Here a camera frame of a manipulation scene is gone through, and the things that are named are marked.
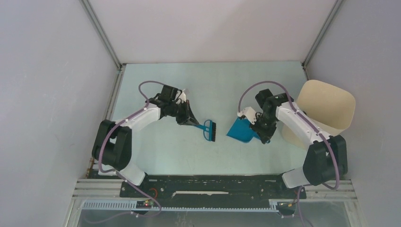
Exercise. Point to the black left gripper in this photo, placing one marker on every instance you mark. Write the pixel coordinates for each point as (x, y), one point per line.
(187, 118)

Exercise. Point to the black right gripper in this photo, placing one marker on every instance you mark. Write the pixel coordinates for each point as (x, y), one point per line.
(264, 135)

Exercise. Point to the blue dustpan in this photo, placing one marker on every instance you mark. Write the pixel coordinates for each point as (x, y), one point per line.
(241, 131)

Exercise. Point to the blue hand brush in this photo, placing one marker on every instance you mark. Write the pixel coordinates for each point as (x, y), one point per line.
(209, 130)

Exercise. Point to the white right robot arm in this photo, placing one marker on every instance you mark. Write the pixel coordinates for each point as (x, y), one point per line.
(326, 157)

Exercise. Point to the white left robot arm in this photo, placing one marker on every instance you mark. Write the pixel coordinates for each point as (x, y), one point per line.
(113, 144)

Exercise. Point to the beige waste bin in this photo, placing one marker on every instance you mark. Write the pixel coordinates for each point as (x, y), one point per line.
(329, 107)

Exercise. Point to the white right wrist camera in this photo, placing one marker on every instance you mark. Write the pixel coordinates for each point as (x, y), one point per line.
(248, 113)

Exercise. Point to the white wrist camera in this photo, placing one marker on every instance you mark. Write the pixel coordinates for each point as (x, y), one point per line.
(248, 113)
(181, 96)

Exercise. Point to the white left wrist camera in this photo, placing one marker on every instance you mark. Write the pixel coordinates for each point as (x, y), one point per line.
(181, 96)

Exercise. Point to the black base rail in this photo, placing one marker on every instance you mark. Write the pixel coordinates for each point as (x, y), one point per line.
(218, 191)

